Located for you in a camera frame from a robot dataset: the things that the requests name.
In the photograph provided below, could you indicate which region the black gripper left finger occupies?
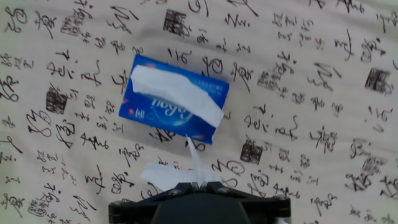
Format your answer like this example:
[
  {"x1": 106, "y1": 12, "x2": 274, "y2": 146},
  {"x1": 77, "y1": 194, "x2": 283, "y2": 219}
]
[{"x1": 108, "y1": 182, "x2": 200, "y2": 224}]

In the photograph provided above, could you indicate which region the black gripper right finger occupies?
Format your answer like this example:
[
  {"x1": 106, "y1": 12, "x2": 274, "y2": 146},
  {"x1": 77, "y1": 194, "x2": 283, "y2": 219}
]
[{"x1": 198, "y1": 182, "x2": 292, "y2": 224}]

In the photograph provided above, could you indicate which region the beige calligraphy print tablecloth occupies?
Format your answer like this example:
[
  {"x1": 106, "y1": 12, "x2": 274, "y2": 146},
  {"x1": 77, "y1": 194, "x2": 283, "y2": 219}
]
[{"x1": 0, "y1": 0, "x2": 398, "y2": 224}]

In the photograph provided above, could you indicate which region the blue tissue pack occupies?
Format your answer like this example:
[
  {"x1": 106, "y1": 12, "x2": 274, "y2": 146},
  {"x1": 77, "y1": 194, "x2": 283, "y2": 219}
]
[{"x1": 118, "y1": 54, "x2": 230, "y2": 146}]

